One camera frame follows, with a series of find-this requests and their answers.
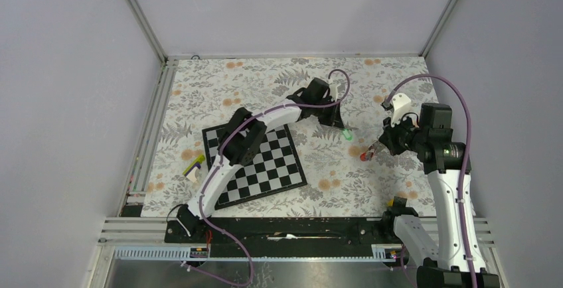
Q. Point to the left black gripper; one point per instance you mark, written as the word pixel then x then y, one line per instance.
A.
pixel 333 119

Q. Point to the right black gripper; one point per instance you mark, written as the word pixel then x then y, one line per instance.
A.
pixel 388 137

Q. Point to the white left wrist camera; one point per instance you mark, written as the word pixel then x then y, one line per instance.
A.
pixel 334 91

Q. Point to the black white chessboard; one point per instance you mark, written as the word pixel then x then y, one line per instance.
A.
pixel 275 169

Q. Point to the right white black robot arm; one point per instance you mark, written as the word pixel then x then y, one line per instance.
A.
pixel 454 260

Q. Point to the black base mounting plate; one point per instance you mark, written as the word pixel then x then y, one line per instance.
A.
pixel 288 237

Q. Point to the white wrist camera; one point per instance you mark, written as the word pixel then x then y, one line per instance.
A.
pixel 334 91
pixel 399 104

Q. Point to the floral patterned table mat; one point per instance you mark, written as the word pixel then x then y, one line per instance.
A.
pixel 206 93

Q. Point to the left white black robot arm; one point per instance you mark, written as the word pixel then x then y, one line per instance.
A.
pixel 243 135

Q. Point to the key with green tag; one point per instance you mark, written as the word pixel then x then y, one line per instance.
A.
pixel 349 133

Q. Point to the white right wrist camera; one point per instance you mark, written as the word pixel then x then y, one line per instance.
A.
pixel 399 104

